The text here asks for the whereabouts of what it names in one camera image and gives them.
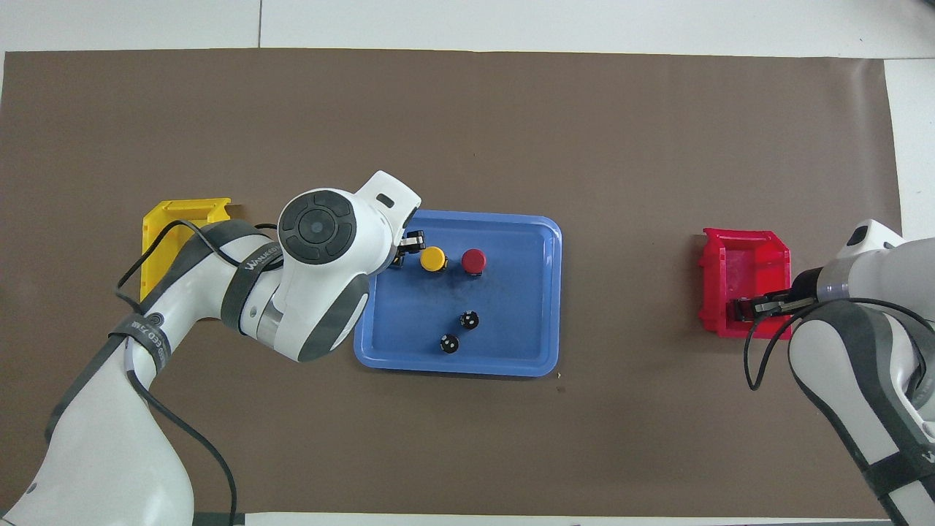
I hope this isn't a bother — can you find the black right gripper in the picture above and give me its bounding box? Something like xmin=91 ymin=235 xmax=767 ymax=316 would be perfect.
xmin=752 ymin=268 xmax=825 ymax=318

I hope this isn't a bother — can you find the red plastic bin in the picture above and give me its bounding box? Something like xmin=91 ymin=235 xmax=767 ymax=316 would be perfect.
xmin=696 ymin=227 xmax=793 ymax=341

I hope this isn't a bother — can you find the brown table mat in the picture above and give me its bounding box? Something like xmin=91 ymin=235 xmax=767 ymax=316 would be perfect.
xmin=0 ymin=48 xmax=928 ymax=521

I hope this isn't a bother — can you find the blue plastic tray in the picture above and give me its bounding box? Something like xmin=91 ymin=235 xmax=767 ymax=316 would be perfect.
xmin=354 ymin=210 xmax=563 ymax=378

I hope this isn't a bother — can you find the yellow plastic bin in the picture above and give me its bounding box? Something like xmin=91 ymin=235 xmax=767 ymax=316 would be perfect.
xmin=140 ymin=198 xmax=232 ymax=304

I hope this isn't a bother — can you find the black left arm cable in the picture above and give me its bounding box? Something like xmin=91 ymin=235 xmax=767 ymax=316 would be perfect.
xmin=115 ymin=219 xmax=242 ymax=526

